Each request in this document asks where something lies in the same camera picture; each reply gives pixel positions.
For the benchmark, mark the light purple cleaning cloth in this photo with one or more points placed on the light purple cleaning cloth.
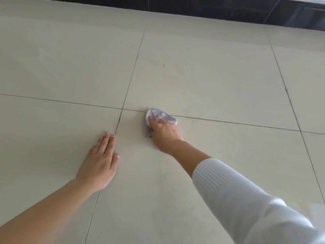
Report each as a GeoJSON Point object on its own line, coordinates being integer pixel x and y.
{"type": "Point", "coordinates": [162, 115]}

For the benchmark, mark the person's right forearm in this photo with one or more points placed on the person's right forearm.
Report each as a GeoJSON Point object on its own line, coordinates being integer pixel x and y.
{"type": "Point", "coordinates": [228, 195]}

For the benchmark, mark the person's left thumb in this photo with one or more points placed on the person's left thumb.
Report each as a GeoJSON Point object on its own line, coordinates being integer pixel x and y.
{"type": "Point", "coordinates": [115, 161]}

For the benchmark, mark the person's left hand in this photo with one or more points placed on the person's left hand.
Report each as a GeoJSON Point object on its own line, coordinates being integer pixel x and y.
{"type": "Point", "coordinates": [97, 167]}

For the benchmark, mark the person's left middle finger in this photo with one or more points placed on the person's left middle finger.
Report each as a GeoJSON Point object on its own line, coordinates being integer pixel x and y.
{"type": "Point", "coordinates": [105, 142]}

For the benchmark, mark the white knit sweater sleeve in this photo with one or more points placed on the white knit sweater sleeve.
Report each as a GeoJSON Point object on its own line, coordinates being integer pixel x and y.
{"type": "Point", "coordinates": [248, 205]}

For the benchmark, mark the person's left forearm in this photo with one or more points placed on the person's left forearm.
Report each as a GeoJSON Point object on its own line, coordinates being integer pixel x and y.
{"type": "Point", "coordinates": [40, 213]}

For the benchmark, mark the black baseboard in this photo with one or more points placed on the black baseboard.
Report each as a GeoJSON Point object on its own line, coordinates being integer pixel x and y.
{"type": "Point", "coordinates": [203, 8]}

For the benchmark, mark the person's right hand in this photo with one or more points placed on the person's right hand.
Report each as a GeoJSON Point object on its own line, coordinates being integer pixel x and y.
{"type": "Point", "coordinates": [166, 135]}

